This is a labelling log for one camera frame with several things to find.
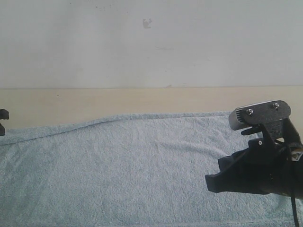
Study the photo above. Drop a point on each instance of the light blue fluffy towel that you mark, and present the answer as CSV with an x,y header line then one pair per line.
x,y
135,170

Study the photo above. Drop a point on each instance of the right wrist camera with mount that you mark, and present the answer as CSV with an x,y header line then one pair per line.
x,y
271,117

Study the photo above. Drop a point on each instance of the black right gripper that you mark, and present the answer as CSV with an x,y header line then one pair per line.
x,y
268,165

